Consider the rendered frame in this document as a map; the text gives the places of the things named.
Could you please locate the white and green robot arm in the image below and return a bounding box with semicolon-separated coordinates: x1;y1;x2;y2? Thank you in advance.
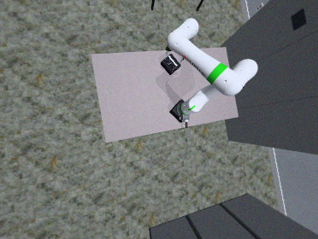
167;18;257;128

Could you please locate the black lighting desk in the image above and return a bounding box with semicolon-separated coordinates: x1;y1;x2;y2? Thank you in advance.
161;54;181;75

